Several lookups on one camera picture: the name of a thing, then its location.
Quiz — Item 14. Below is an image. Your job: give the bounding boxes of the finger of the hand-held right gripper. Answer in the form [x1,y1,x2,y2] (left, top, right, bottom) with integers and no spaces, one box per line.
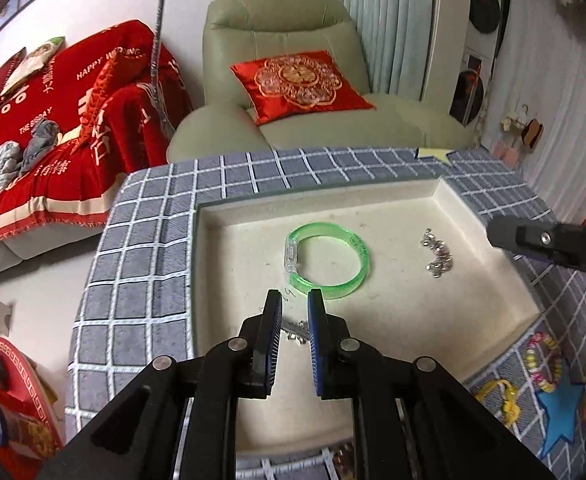
[487,215,586,281]

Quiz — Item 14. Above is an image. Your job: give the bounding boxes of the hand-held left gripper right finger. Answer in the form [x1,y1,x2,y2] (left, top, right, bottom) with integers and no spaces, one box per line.
[307,288,556,480]

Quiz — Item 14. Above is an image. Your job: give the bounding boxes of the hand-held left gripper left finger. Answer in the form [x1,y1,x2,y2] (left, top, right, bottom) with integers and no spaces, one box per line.
[37,289,284,480]

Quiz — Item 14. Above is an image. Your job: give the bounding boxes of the small silver earrings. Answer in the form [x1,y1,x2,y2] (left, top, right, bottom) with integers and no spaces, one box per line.
[279,317,310,345]

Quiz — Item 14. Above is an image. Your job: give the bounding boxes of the silver charm cluster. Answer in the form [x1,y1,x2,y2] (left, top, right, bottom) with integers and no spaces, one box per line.
[419,229,454,277]

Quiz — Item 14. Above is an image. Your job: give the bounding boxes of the beige flocked jewelry tray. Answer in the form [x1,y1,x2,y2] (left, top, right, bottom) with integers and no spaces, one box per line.
[187,176,544,461]

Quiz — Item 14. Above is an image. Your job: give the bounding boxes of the green translucent bangle bracelet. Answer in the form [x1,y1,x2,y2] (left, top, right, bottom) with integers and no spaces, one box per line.
[284,221,372,301]

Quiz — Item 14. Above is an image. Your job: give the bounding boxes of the pink beaded bracelet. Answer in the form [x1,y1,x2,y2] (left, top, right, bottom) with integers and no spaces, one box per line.
[522,332,564,395]

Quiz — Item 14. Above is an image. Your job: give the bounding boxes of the yellow cord bracelet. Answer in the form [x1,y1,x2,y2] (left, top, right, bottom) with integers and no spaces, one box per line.
[475,379,520,428]

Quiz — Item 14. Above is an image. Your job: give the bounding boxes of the yellow paper star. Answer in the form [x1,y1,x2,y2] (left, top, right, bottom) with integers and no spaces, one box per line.
[417,147,454,167]

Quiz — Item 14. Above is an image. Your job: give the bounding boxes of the white lace curtain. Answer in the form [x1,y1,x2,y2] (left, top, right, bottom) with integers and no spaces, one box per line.
[493,0,586,221]

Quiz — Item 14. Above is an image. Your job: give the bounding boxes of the grey checked tablecloth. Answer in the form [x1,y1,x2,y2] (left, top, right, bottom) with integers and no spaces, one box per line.
[64,146,586,480]

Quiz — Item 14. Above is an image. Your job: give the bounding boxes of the blue paper star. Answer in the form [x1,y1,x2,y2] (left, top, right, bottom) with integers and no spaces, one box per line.
[537,372,586,458]

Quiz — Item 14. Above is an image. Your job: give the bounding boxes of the white tumble dryer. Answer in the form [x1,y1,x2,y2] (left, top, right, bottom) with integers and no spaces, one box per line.
[468,0,504,58]

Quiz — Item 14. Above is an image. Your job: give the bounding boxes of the pale blue curtain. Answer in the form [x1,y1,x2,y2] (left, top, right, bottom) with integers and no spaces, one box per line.
[333,0,436,96]

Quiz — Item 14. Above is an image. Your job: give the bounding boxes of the red embroidered cushion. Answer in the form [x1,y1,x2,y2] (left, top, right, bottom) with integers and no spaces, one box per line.
[229,50,376,126]

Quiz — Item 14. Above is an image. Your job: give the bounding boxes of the red round box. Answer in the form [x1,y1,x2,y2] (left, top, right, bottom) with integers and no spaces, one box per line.
[0,336,66,461]

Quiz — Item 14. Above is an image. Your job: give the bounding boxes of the grey sofa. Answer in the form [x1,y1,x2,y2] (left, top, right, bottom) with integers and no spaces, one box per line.
[0,20,196,286]

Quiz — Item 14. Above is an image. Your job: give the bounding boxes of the red printed blanket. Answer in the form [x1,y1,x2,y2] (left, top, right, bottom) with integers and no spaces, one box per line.
[0,20,194,243]

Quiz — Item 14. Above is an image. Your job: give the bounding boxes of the red fringed cushion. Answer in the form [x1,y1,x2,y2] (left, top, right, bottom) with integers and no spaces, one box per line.
[80,52,139,151]

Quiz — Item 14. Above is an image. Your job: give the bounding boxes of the dark grey garment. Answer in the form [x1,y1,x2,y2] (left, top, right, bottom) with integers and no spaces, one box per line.
[20,122,61,173]

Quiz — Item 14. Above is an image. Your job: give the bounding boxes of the pale green armchair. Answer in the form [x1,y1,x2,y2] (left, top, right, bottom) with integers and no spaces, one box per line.
[165,0,476,166]

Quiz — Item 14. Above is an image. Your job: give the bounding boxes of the silver gooseneck stand pole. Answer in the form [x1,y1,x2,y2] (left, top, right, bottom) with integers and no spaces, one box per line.
[148,0,174,138]

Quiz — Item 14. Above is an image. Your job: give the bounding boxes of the white and green cushion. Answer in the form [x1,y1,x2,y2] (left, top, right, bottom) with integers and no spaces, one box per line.
[0,36,66,96]

